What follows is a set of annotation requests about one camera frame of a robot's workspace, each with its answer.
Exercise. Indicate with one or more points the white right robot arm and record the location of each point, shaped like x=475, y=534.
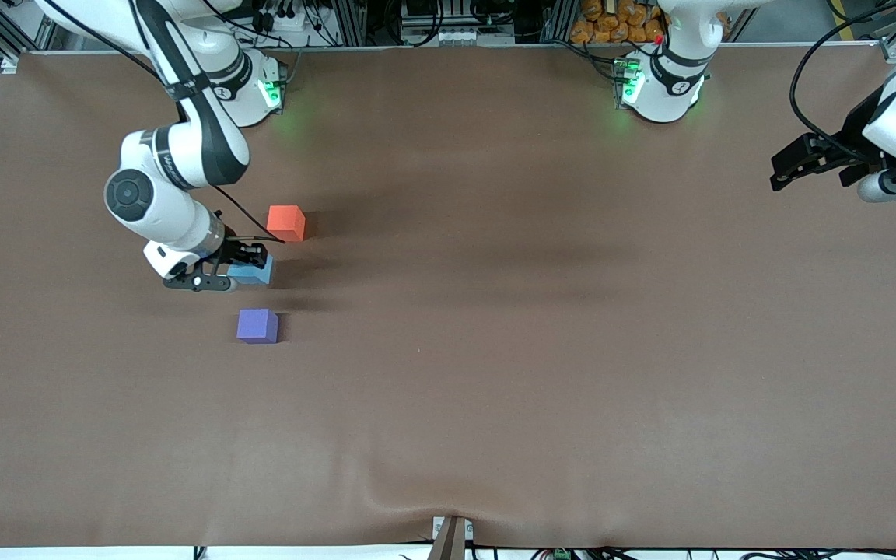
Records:
x=152, y=202

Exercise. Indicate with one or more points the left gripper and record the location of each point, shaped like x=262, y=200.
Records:
x=855, y=135

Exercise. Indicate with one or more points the table edge mount post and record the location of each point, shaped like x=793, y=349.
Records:
x=448, y=544

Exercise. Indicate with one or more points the white power strip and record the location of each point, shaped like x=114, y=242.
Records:
x=463, y=36

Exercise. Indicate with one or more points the light blue foam block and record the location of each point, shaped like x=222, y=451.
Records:
x=257, y=274

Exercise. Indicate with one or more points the purple foam block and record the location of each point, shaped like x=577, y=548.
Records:
x=256, y=325

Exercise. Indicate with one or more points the small green connector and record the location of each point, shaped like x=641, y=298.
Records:
x=561, y=555

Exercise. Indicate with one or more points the aluminium frame post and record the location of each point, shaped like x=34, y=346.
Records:
x=351, y=23
x=558, y=19

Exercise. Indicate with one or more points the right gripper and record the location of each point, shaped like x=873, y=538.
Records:
x=235, y=253

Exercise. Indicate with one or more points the orange foam block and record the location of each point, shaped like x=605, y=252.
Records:
x=285, y=222

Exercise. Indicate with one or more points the white socket box with plugs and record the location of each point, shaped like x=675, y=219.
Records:
x=285, y=19

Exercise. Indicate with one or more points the large table cover mat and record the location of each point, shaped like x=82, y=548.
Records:
x=495, y=350

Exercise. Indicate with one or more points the pile of orange packets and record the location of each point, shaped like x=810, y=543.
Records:
x=611, y=23

